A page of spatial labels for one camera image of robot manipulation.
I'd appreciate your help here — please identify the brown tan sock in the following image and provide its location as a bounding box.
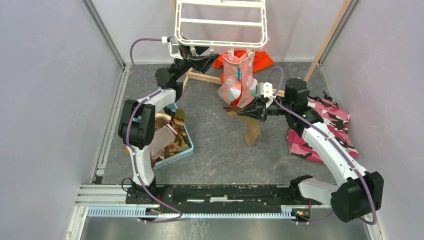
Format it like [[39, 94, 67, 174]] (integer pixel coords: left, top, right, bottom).
[[223, 106, 262, 146]]

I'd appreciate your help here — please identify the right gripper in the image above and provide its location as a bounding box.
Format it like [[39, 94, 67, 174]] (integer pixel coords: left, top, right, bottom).
[[237, 95, 293, 122]]

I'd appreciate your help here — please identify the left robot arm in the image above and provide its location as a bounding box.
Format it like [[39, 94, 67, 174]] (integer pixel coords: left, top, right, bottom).
[[118, 45, 220, 204]]

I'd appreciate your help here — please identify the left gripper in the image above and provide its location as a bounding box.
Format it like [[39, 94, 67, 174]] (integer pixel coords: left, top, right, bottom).
[[170, 37, 220, 80]]

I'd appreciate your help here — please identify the light blue basket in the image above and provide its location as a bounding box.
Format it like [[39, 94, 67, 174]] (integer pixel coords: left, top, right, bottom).
[[152, 102, 195, 170]]

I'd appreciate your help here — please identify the white clip hanger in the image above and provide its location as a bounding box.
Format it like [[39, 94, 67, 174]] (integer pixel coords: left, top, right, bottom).
[[173, 0, 270, 52]]

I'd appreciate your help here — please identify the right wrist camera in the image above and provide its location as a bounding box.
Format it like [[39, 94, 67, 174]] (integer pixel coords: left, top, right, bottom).
[[256, 82, 276, 109]]

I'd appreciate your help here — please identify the wooden drying rack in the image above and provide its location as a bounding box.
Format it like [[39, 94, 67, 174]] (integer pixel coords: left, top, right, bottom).
[[170, 0, 353, 99]]

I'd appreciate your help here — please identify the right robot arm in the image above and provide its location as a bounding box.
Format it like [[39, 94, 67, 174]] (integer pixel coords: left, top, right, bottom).
[[238, 78, 384, 225]]

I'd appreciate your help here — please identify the orange shirt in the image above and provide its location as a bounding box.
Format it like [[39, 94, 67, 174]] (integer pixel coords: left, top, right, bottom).
[[211, 49, 275, 109]]

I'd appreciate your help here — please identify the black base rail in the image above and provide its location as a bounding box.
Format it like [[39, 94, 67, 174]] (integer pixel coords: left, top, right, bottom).
[[122, 184, 321, 215]]

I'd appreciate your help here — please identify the pile of socks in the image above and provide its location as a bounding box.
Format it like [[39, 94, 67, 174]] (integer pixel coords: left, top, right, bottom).
[[124, 108, 192, 167]]

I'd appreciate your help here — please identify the pink sock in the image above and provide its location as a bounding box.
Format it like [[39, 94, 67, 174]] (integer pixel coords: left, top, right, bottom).
[[217, 51, 252, 106], [237, 50, 258, 108]]

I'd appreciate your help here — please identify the pink camouflage backpack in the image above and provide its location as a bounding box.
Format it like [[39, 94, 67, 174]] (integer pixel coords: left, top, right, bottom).
[[286, 91, 360, 163]]

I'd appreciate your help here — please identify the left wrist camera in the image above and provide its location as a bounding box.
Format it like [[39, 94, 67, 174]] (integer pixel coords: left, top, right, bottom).
[[161, 36, 184, 60]]

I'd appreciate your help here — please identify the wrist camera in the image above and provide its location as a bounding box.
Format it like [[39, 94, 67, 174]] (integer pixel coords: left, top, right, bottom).
[[256, 82, 276, 109], [161, 36, 184, 60]]

